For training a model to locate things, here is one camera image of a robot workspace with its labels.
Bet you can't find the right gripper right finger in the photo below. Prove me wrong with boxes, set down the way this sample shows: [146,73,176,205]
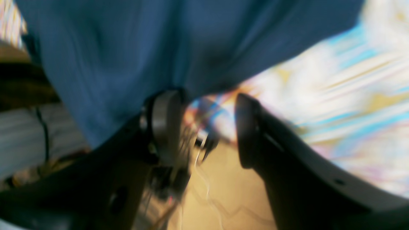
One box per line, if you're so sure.
[235,94,409,230]

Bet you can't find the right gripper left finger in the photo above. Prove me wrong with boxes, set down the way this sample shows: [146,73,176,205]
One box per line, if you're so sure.
[1,90,185,230]

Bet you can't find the dark navy t-shirt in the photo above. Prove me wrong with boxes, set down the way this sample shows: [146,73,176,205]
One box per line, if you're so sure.
[15,0,364,148]

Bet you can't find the patterned colourful tablecloth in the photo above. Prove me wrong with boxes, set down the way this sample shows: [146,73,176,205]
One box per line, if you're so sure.
[1,0,408,197]

